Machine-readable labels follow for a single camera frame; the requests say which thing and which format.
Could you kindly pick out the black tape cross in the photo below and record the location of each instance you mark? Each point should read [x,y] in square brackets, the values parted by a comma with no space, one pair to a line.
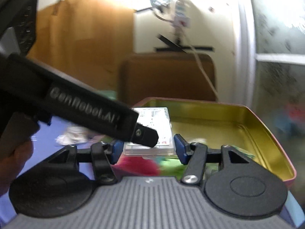
[183,47]

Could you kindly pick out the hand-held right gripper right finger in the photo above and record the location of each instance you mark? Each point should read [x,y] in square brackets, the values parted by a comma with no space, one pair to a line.
[180,148]

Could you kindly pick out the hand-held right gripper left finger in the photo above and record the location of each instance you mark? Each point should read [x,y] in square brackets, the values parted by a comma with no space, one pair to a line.
[117,151]

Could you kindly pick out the purple printed tablecloth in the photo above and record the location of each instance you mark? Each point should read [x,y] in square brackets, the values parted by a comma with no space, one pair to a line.
[43,148]

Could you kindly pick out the brown wooden chair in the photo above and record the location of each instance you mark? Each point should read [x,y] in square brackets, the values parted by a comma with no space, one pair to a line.
[166,76]

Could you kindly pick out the pink fluffy cloth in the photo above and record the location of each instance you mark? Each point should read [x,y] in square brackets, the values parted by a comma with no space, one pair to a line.
[140,165]

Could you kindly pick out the crumpled clear wrapper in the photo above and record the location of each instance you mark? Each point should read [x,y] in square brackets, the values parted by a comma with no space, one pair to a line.
[73,136]

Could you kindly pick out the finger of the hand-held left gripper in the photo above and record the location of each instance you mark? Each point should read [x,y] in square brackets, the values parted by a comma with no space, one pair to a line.
[45,120]
[146,136]

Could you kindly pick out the pink tin box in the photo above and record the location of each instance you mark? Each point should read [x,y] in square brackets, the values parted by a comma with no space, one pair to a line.
[214,124]

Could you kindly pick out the person's left hand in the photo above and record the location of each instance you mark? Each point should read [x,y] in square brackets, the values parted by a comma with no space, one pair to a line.
[14,164]

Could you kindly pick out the clear plastic box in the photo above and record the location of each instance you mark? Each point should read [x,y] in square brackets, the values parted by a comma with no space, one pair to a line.
[154,124]

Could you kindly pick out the light green soft cloth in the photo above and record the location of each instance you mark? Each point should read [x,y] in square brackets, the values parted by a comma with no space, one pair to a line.
[174,168]

